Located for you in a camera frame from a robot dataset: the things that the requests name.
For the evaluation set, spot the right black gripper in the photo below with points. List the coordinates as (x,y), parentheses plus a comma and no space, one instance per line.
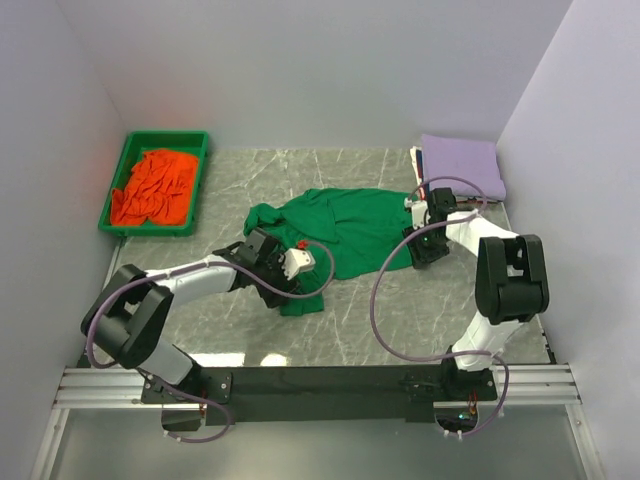
(418,253)

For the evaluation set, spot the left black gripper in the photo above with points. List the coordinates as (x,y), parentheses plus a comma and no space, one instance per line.
(271,297)

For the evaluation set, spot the green t-shirt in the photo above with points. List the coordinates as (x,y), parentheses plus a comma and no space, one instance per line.
(360,227)

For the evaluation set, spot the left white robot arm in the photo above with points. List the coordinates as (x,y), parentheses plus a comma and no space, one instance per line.
(128,317)

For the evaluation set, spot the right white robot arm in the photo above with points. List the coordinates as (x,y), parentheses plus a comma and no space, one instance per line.
(511,285)

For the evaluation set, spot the stack of folded shirts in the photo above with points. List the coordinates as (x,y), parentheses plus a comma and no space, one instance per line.
(423,186)

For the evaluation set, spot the folded purple t-shirt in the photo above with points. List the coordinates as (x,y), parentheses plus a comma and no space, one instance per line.
(471,160)

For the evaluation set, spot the orange t-shirt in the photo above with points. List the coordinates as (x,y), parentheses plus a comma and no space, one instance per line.
(158,191)

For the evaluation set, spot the green plastic bin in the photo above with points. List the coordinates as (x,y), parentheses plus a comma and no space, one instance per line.
(136,143)

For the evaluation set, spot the black base beam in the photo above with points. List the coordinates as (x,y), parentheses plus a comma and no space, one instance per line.
(271,394)

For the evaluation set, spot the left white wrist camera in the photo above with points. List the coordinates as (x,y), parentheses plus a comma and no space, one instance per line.
(297,260)

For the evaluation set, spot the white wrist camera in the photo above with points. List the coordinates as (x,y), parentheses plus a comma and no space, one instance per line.
(418,210)
(297,260)

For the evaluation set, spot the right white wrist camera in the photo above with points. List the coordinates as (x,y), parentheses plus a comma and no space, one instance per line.
(418,210)

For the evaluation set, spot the aluminium rail frame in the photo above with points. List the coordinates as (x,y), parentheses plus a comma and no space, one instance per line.
(99,429)

